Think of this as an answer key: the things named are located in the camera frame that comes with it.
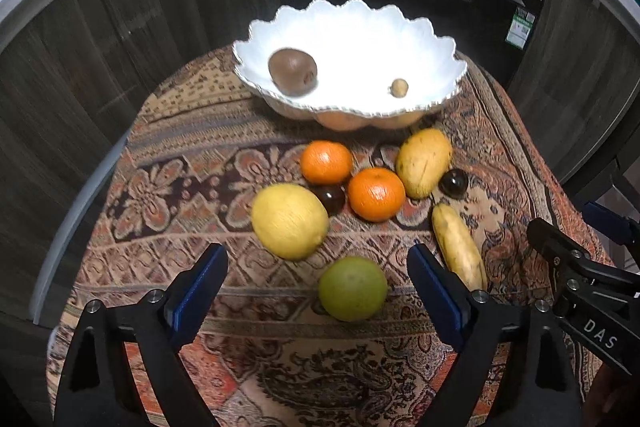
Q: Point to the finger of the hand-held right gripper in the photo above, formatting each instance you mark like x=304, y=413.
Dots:
x=555, y=247
x=610, y=224

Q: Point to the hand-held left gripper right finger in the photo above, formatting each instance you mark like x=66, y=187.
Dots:
x=440, y=297

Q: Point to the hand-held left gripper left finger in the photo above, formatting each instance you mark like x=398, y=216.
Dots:
x=200, y=292

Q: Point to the yellow banana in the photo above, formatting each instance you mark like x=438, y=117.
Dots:
x=457, y=247

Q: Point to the green round citrus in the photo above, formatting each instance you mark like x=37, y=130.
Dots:
x=353, y=289

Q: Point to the large yellow lemon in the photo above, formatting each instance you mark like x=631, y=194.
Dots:
x=289, y=222

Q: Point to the dark plum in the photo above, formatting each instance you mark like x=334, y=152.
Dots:
x=330, y=201
x=454, y=183

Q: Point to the orange tangerine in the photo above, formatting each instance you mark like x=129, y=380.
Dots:
x=326, y=162
x=376, y=194

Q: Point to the yellow mango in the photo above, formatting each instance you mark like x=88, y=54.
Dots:
x=424, y=163

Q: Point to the white scalloped bowl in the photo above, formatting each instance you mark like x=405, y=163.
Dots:
x=350, y=52

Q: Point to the patterned tablecloth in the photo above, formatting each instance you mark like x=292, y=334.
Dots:
x=200, y=187

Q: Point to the dark wooden cabinet door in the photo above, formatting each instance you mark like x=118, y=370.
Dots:
x=125, y=57
x=580, y=82

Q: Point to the small round brown fruit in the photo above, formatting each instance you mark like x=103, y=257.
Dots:
x=399, y=88

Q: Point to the green white sticker label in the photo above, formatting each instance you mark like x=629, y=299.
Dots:
x=519, y=27

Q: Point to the brown kiwi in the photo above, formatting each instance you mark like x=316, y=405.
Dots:
x=292, y=72

